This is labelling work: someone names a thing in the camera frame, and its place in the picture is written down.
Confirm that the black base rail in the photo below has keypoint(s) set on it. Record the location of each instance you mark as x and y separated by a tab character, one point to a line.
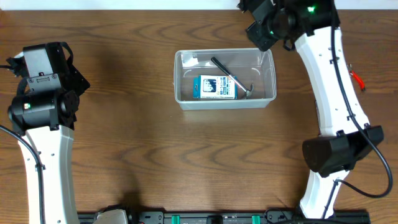
271	215

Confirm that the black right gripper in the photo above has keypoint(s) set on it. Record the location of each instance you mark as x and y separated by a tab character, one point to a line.
254	30

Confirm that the clear plastic container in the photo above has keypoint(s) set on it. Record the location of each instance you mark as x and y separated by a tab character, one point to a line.
248	65

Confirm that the small black-handled hammer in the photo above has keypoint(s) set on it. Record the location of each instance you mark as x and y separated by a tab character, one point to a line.
247	92

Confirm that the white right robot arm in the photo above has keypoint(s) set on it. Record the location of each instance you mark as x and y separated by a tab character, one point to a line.
312	28

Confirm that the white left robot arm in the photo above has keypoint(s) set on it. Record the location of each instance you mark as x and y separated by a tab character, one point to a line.
43	116

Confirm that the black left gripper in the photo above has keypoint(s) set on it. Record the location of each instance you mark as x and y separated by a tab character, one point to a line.
73	82

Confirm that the red-handled pliers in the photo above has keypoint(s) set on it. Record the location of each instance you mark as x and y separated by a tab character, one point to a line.
356	77

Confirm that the white blue product box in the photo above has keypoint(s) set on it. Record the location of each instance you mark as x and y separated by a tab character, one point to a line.
214	87

